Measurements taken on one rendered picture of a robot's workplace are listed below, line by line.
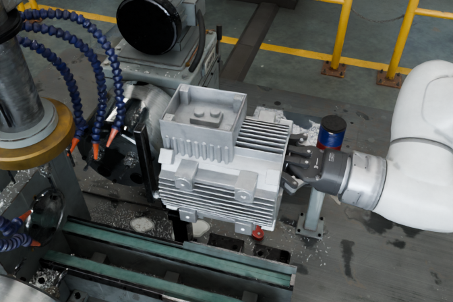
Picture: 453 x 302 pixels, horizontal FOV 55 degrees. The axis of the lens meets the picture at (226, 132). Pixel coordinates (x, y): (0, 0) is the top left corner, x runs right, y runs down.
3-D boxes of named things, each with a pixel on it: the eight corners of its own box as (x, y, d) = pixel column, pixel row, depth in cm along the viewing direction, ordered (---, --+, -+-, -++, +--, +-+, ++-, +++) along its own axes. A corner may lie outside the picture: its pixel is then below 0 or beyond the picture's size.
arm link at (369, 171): (385, 187, 65) (346, 176, 66) (366, 221, 72) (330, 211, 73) (386, 146, 72) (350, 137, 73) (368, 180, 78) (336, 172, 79)
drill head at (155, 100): (71, 199, 122) (46, 136, 105) (132, 108, 151) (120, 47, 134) (154, 219, 118) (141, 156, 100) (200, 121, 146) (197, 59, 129)
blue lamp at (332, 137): (316, 145, 103) (319, 131, 100) (319, 128, 107) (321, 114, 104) (342, 149, 102) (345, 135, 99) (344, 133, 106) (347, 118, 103)
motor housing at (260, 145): (164, 226, 80) (150, 155, 68) (196, 155, 94) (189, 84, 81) (270, 251, 76) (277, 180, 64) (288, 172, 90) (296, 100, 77)
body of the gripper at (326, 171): (350, 141, 73) (296, 127, 74) (347, 179, 67) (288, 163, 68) (338, 170, 78) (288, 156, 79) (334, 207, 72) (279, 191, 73)
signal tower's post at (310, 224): (294, 234, 128) (314, 131, 99) (298, 212, 133) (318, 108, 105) (321, 240, 126) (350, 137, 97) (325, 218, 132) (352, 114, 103)
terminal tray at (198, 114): (162, 153, 73) (158, 121, 68) (184, 113, 80) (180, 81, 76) (232, 166, 71) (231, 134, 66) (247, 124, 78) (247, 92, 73)
